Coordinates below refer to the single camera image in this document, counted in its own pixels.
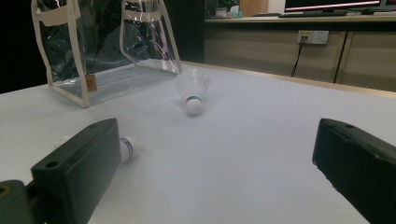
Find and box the white wall socket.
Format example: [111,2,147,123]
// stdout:
[297,30,330,45]

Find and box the black keyboard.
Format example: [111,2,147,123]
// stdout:
[277,10,349,19]

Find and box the beige wooden counter cabinet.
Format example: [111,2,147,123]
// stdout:
[204,13,396,92]

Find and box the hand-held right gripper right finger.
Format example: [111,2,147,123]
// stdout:
[311,118,396,224]

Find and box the black power cable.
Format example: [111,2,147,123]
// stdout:
[290,36,307,77]

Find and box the brown wooden door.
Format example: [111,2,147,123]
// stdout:
[238,0,269,17]

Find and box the wide black monitor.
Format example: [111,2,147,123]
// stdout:
[283,0,382,13]

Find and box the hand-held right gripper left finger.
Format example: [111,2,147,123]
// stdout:
[30,117,123,224]

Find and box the teal tissue box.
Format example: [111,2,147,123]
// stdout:
[227,5,244,19]

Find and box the clear bag with cream trim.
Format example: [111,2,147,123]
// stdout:
[30,0,183,109]

